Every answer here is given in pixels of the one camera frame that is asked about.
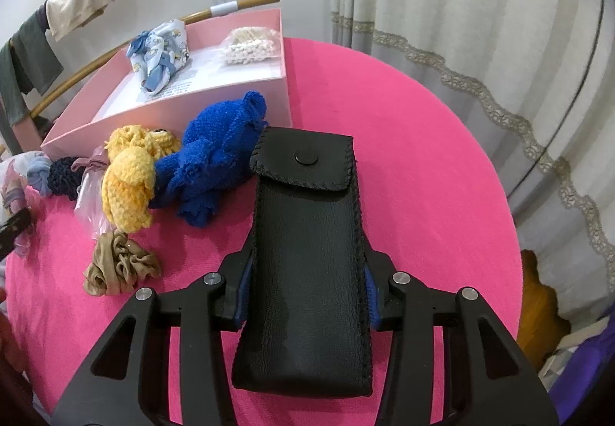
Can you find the light blue scrunchie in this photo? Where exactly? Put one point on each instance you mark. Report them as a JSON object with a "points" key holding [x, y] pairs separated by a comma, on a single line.
{"points": [[38, 176]]}

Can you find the yellow crochet fish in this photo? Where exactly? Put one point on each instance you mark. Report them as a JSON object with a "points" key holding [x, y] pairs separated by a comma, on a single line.
{"points": [[127, 185]]}

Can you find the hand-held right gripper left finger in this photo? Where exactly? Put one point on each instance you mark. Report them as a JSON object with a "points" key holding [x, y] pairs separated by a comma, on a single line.
{"points": [[244, 296]]}

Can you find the green grey cloth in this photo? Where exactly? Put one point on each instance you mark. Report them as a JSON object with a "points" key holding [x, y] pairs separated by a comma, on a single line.
{"points": [[9, 89]]}

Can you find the dark grey cloth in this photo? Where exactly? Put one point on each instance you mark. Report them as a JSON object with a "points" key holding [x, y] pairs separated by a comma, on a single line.
{"points": [[36, 56]]}

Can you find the blue knitted toy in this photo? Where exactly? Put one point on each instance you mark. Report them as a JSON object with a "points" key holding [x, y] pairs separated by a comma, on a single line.
{"points": [[211, 157]]}

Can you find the black leather pouch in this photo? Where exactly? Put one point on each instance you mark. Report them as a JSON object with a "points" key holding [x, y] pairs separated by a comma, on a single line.
{"points": [[307, 262]]}

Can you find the pink round table cover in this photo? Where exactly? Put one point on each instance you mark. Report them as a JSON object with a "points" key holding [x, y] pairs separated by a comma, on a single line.
{"points": [[408, 166]]}

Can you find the cream cloth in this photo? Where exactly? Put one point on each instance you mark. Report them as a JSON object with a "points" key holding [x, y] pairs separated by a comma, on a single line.
{"points": [[77, 3]]}

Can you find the floral chiffon scrunchie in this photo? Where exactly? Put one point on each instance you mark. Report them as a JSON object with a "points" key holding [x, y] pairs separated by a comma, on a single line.
{"points": [[12, 185]]}

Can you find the purple fabric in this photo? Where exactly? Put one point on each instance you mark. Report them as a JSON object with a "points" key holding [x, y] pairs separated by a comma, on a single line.
{"points": [[591, 358]]}

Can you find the clear plastic bag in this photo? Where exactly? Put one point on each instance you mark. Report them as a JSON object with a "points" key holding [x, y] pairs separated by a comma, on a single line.
{"points": [[89, 202]]}

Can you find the blue printed baby socks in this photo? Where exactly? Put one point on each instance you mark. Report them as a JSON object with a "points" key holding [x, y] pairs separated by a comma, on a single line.
{"points": [[161, 56]]}

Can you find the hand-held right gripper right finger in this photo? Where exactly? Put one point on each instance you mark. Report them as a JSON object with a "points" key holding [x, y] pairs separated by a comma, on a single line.
{"points": [[371, 296]]}

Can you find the navy scrunchie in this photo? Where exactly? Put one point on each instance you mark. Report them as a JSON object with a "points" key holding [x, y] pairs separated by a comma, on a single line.
{"points": [[62, 176]]}

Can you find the pink cardboard box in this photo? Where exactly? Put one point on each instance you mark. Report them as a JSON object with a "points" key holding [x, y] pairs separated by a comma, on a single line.
{"points": [[281, 104]]}

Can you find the bag of cotton swabs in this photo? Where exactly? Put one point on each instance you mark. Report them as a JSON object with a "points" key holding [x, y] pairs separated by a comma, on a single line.
{"points": [[247, 46]]}

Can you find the wooden ballet barre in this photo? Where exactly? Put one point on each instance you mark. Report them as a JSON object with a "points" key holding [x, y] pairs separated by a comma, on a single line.
{"points": [[254, 1]]}

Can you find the mauve pink cloth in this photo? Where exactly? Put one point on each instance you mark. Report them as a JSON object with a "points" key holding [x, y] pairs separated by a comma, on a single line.
{"points": [[26, 133]]}

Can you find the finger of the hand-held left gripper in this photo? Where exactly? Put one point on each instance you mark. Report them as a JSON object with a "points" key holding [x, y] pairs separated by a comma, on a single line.
{"points": [[12, 231]]}

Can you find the beige scrunchie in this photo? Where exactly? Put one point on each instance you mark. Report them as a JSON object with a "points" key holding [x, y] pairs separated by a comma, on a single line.
{"points": [[120, 262]]}

